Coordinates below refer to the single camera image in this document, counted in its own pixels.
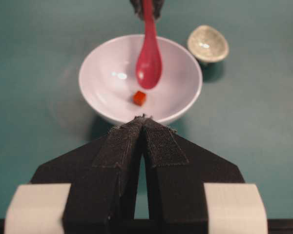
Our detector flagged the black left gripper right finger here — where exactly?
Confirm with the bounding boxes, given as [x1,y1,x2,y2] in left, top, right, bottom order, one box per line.
[142,114,269,234]

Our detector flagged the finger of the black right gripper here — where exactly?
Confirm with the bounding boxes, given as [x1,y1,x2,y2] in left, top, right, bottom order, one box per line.
[130,0,144,19]
[152,0,164,19]

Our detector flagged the small grey ceramic dish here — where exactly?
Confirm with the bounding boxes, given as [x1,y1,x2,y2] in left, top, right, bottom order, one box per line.
[187,25,230,66]

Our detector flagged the white bowl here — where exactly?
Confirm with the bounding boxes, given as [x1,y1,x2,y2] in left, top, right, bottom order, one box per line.
[79,35,203,125]

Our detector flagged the pink red spoon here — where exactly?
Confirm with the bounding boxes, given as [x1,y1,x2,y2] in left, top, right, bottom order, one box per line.
[136,0,162,89]

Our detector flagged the red block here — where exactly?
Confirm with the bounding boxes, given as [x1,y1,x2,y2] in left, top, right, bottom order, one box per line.
[132,91,147,106]

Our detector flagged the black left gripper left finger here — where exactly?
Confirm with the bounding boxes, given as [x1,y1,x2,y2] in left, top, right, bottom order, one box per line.
[4,115,145,234]

